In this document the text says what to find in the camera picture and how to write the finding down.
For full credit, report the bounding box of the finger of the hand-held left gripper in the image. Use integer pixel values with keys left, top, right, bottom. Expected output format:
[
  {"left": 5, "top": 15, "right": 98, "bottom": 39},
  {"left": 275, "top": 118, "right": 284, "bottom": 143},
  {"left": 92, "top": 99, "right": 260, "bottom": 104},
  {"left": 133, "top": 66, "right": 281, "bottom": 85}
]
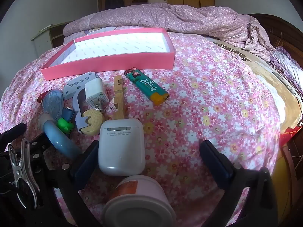
[{"left": 0, "top": 123, "right": 27, "bottom": 150}]

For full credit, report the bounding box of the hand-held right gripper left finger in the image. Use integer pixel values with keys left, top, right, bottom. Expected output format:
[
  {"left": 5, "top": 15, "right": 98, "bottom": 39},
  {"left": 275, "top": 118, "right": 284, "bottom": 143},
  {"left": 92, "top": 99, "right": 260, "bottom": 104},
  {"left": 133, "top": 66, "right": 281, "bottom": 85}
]
[{"left": 25, "top": 134, "right": 100, "bottom": 227}]

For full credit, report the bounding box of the green cartoon lighter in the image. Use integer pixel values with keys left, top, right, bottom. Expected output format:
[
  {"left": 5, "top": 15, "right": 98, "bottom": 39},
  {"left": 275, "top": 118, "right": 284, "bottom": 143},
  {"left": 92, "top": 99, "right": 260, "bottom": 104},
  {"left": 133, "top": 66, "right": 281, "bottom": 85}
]
[{"left": 124, "top": 68, "right": 170, "bottom": 106}]

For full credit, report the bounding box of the purple satin pillow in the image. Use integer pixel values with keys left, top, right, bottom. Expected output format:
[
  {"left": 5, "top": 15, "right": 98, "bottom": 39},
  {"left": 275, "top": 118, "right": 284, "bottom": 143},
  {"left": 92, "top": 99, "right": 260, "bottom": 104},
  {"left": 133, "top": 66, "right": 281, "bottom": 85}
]
[{"left": 270, "top": 46, "right": 303, "bottom": 93}]

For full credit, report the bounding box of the wooden puzzle piece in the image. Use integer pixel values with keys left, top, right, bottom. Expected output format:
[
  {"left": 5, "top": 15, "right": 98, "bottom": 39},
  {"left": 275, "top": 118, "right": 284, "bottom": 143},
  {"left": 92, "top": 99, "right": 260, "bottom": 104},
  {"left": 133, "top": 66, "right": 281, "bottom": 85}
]
[{"left": 113, "top": 75, "right": 126, "bottom": 119}]

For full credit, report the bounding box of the pink cardboard box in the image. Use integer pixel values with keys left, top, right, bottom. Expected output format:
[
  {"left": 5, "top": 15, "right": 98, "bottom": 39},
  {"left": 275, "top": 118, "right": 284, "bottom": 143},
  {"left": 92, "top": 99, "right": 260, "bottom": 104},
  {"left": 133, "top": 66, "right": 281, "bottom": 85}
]
[{"left": 40, "top": 27, "right": 176, "bottom": 81}]

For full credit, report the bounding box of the green toy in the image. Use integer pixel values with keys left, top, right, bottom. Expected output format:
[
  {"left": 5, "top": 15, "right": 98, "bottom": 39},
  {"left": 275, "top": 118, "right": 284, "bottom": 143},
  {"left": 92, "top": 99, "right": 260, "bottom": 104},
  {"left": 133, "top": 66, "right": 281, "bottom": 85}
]
[{"left": 57, "top": 118, "right": 74, "bottom": 134}]

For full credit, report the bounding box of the wooden nightstand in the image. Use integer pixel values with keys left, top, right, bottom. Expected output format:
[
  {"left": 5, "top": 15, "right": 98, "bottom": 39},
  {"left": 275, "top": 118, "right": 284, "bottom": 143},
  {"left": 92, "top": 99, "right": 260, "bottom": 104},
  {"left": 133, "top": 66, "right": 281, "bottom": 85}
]
[{"left": 31, "top": 22, "right": 71, "bottom": 57}]

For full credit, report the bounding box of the pink floral quilt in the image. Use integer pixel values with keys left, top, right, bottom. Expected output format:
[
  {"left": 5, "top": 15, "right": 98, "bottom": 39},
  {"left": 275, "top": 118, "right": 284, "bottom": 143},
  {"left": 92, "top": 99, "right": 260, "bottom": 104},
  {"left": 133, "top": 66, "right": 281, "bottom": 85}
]
[{"left": 63, "top": 3, "right": 276, "bottom": 62}]

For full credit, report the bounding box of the grey block with holes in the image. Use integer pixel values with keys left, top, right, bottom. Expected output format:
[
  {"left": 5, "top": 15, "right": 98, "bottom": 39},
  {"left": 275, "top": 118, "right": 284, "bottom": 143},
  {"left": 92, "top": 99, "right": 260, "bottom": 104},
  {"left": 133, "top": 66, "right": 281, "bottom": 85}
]
[{"left": 63, "top": 71, "right": 96, "bottom": 100}]

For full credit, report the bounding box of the red cloth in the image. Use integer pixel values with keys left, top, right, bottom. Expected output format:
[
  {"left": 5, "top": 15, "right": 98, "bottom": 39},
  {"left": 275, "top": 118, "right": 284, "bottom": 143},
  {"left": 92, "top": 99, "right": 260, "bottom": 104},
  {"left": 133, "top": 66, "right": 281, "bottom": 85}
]
[{"left": 280, "top": 123, "right": 303, "bottom": 152}]

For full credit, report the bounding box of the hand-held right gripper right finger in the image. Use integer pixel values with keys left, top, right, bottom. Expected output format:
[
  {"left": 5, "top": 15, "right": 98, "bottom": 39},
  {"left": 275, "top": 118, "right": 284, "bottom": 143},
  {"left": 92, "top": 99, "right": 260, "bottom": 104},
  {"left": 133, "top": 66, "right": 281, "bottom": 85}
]
[{"left": 199, "top": 140, "right": 278, "bottom": 227}]

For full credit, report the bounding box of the dark blue small piece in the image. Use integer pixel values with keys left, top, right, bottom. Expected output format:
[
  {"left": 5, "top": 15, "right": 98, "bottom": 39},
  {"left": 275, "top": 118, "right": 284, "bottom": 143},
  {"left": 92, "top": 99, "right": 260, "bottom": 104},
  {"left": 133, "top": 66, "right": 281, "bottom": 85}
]
[{"left": 62, "top": 107, "right": 74, "bottom": 121}]

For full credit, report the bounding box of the blue ring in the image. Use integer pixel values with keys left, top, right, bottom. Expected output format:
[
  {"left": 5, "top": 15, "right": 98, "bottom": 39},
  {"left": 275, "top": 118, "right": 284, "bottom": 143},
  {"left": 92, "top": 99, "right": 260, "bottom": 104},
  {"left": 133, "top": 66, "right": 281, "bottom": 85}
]
[{"left": 39, "top": 113, "right": 81, "bottom": 159}]

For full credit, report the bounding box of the white charger plug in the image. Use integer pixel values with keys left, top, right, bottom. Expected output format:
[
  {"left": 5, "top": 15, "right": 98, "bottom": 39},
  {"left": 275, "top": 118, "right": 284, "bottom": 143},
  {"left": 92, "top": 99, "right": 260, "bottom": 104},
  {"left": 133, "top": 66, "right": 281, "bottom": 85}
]
[{"left": 85, "top": 77, "right": 110, "bottom": 111}]

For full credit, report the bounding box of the dark wooden headboard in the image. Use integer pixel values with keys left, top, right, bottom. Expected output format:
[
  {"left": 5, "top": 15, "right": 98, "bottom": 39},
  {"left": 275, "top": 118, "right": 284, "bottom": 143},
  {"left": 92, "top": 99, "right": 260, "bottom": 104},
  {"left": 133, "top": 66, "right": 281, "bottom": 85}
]
[{"left": 246, "top": 14, "right": 303, "bottom": 55}]

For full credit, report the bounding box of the wooden padlock grey shackle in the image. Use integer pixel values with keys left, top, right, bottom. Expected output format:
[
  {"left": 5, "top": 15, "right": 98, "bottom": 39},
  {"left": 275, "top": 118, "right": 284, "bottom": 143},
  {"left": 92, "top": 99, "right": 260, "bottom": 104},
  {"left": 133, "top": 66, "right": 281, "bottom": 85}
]
[{"left": 72, "top": 89, "right": 104, "bottom": 137}]

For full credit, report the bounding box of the metal spring clip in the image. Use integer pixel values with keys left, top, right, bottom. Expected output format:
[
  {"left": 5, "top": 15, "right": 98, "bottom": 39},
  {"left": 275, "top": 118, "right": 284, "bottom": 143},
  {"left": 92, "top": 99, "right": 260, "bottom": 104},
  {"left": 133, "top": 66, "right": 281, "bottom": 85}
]
[{"left": 8, "top": 138, "right": 41, "bottom": 210}]

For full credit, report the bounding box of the golden blanket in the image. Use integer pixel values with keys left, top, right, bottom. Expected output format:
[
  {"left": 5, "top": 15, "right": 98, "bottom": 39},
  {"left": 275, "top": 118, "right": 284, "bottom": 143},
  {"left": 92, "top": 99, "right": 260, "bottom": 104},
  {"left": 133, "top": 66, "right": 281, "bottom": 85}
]
[{"left": 211, "top": 38, "right": 303, "bottom": 133}]

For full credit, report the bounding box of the floral bedsheet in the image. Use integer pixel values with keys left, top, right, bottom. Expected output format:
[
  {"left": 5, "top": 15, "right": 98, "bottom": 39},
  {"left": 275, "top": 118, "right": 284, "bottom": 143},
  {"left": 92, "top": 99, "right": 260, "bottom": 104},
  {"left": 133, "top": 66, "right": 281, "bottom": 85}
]
[{"left": 0, "top": 32, "right": 281, "bottom": 227}]

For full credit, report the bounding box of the white earbuds case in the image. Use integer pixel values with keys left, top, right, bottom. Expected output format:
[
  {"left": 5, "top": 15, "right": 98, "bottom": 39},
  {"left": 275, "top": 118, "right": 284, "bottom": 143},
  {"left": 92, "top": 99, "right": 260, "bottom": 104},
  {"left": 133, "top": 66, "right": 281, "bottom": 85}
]
[{"left": 98, "top": 119, "right": 146, "bottom": 176}]

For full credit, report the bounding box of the blue translucent plastic piece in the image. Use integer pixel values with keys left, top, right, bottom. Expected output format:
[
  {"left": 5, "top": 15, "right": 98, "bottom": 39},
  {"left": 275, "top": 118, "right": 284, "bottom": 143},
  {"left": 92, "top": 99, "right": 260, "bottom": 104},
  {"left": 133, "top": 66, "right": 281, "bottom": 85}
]
[{"left": 43, "top": 89, "right": 64, "bottom": 121}]

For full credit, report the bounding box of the white jar orange label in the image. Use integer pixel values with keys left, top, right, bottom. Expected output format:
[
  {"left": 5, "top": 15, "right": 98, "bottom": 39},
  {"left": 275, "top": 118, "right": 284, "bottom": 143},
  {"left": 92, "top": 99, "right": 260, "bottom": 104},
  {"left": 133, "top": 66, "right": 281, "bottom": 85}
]
[{"left": 102, "top": 175, "right": 177, "bottom": 227}]

